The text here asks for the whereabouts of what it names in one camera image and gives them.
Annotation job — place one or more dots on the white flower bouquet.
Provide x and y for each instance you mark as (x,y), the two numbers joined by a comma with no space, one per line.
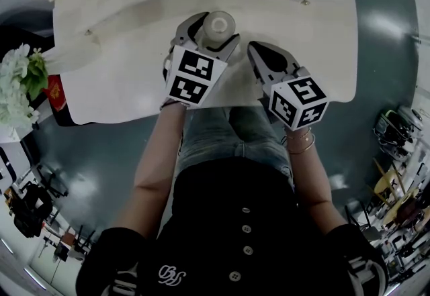
(15,86)

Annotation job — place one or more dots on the round wooden stool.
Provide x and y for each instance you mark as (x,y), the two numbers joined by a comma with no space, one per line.
(389,185)

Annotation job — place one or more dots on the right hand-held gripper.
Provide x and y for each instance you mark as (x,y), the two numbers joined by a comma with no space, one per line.
(295,100)

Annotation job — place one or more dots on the person's left forearm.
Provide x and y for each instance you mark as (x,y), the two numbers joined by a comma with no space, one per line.
(154,160)

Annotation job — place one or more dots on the person's black buttoned shirt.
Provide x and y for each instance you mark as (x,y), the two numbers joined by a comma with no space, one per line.
(235,237)

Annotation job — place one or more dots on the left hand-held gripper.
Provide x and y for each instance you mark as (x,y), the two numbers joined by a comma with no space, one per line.
(191,76)

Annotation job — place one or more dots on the person's right forearm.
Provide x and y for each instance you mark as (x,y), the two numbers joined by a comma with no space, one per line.
(309,180)

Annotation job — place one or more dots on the white dressing table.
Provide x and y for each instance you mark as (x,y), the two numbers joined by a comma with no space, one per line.
(117,86)

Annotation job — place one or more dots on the red book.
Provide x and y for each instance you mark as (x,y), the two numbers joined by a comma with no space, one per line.
(55,93)

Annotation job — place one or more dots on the person's grey jeans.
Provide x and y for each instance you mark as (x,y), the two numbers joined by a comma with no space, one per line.
(218,133)

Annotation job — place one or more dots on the gold wrist bangles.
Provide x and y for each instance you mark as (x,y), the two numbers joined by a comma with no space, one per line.
(302,143)

